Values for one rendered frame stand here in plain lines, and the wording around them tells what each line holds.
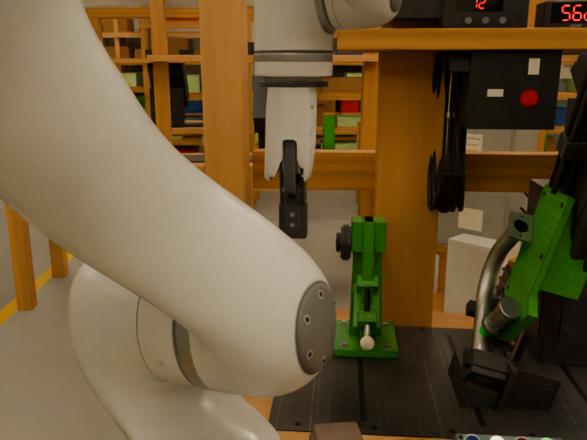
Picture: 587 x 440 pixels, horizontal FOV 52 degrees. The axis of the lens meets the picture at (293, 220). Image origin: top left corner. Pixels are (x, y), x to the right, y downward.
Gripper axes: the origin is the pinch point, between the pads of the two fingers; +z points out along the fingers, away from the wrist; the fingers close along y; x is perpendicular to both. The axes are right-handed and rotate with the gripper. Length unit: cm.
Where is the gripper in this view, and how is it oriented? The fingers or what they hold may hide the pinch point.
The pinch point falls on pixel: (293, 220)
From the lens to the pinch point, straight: 68.8
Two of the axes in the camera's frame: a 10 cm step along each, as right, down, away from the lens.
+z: 0.0, 9.7, 2.5
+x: 10.0, 0.2, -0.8
